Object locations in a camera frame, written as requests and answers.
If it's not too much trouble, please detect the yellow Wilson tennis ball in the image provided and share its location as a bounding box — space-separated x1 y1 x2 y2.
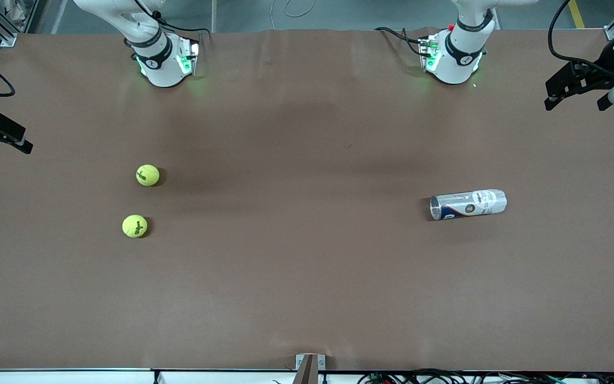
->
136 164 160 187
122 215 148 238

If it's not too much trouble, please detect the clear tennis ball can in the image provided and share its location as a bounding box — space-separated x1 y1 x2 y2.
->
429 189 508 221

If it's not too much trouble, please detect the brown table cover sheet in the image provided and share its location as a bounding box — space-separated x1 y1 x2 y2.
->
0 28 614 372

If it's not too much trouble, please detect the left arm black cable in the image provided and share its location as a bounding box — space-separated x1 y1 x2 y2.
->
548 0 614 69

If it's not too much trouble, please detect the left arm base cable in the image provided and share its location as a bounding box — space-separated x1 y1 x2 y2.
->
375 27 426 57

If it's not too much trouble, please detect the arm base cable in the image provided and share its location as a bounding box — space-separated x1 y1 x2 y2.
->
135 0 213 42
375 27 426 57

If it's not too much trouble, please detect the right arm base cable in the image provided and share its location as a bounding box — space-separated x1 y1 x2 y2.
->
135 0 213 42

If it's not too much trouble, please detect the white table edge rail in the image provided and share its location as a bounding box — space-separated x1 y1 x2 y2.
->
0 369 614 384

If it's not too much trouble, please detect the white floor cable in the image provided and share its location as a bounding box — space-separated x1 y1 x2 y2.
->
270 0 317 30

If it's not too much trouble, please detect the black cable bundle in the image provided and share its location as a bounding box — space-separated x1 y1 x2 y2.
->
358 368 614 384

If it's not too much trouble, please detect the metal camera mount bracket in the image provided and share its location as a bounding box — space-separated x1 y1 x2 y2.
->
295 354 326 384

